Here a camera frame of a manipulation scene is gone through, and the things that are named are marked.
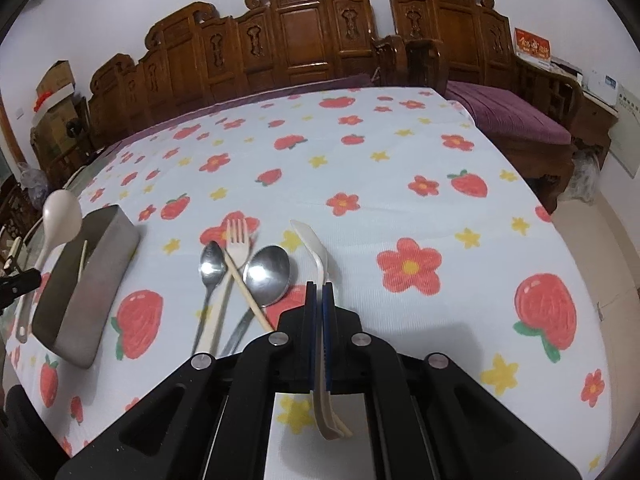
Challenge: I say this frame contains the wooden side table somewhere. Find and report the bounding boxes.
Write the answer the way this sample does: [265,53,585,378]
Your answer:
[519,56,622,162]

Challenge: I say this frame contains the white device on side table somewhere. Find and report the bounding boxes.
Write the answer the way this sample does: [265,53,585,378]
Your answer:
[586,70,618,106]

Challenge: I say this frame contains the light bamboo chopstick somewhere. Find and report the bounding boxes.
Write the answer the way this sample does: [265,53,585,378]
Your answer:
[77,240,88,283]
[222,249,273,333]

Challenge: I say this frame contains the strawberry flower tablecloth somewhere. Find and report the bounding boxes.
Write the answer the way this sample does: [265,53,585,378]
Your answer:
[8,88,612,479]

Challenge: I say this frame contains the carved wooden sofa bench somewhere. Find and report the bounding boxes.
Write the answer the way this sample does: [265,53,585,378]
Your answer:
[89,0,408,145]

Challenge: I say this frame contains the red calendar box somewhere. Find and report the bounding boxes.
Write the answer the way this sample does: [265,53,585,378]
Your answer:
[514,27,551,63]

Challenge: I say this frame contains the stacked cardboard boxes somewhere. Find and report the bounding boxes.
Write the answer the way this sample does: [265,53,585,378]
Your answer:
[30,98,94,190]

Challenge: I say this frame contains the purple armchair cushion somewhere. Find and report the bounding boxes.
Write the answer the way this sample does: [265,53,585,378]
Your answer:
[446,81,570,145]

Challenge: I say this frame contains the plastic bag on floor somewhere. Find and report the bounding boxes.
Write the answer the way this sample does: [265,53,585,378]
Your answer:
[560,150,600,204]

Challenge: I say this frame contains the large steel spoon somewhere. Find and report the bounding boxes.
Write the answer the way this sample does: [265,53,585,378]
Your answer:
[222,245,291,356]

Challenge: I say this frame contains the carved wooden armchair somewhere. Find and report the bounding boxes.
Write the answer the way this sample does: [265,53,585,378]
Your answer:
[390,0,576,212]

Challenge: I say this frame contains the metal rectangular tray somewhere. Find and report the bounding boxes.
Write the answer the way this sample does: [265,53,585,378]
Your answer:
[32,205,141,368]

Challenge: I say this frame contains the top cardboard box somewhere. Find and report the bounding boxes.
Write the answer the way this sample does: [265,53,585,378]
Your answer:
[36,60,75,98]

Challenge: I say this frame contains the cream plastic fork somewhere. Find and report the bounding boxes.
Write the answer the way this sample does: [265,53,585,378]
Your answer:
[194,219,250,356]

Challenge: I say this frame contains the large cream plastic spoon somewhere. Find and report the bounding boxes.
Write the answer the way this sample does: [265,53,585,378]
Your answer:
[15,190,82,344]

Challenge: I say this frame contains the white wall panel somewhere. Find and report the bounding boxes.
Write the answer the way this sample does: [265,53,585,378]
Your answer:
[610,84,640,178]

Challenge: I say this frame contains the small steel spoon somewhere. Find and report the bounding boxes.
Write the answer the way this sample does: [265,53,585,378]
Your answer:
[192,242,227,354]

